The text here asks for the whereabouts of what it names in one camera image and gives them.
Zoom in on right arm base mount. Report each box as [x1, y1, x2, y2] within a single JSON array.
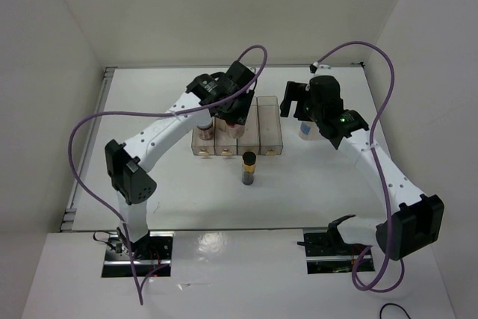
[[297, 230, 365, 275]]

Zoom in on clear-lid red spice jar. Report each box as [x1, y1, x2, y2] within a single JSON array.
[[196, 118, 214, 140]]

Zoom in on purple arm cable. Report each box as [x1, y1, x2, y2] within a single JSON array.
[[309, 41, 406, 293], [69, 46, 269, 306]]

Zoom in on clear organizer bin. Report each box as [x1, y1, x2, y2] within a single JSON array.
[[257, 96, 283, 156], [238, 105, 260, 155], [191, 127, 215, 157], [214, 120, 238, 157]]

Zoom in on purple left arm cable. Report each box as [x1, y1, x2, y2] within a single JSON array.
[[69, 46, 269, 306]]

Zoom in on yellow-lid spice bottle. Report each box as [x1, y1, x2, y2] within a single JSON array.
[[216, 118, 226, 132]]

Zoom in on pink-lid spice bottle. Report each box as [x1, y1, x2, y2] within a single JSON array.
[[226, 123, 245, 139]]

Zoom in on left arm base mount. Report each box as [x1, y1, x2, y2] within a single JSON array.
[[92, 231, 174, 279]]

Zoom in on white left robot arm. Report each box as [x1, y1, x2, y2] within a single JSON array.
[[105, 61, 255, 259]]

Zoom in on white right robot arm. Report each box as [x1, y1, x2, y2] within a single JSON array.
[[279, 75, 444, 261]]

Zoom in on black gold pepper bottle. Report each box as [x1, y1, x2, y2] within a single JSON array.
[[242, 151, 257, 185]]

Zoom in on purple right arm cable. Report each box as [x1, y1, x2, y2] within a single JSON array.
[[309, 41, 406, 293]]

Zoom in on black cable on floor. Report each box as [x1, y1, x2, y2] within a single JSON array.
[[379, 303, 412, 319]]

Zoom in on blue-label white spice bottle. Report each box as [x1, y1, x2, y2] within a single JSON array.
[[299, 121, 323, 140]]

